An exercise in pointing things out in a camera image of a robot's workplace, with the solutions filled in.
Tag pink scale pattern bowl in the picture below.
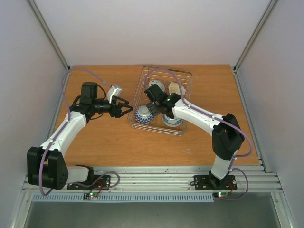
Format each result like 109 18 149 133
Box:
148 79 165 92

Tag red patterned bowl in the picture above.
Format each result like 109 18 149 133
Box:
134 105 154 124

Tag yellow sun bowl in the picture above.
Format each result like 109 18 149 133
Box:
169 82 185 96

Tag blue floral bowl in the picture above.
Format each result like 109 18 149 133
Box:
162 114 183 128

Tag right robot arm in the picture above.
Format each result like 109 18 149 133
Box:
144 85 245 190

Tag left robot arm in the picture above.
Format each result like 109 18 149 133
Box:
27 82 133 190

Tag left circuit board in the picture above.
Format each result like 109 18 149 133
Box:
83 192 99 200

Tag circuit board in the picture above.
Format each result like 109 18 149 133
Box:
83 192 99 200
213 191 230 198

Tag right circuit board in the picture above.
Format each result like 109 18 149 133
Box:
213 191 230 198

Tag wire dish rack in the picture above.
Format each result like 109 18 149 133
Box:
128 66 193 136

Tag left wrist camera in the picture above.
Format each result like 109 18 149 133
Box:
107 85 122 104

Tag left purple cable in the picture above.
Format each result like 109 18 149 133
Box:
39 68 120 197

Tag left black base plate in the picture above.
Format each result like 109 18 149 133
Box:
67 175 111 190

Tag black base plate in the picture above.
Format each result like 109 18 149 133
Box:
191 174 238 190
67 175 111 190

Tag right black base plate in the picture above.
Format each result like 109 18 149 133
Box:
191 174 238 190

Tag blue slotted cable duct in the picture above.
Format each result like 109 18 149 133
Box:
32 193 214 203

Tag aluminium rail frame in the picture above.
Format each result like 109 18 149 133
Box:
9 0 304 228

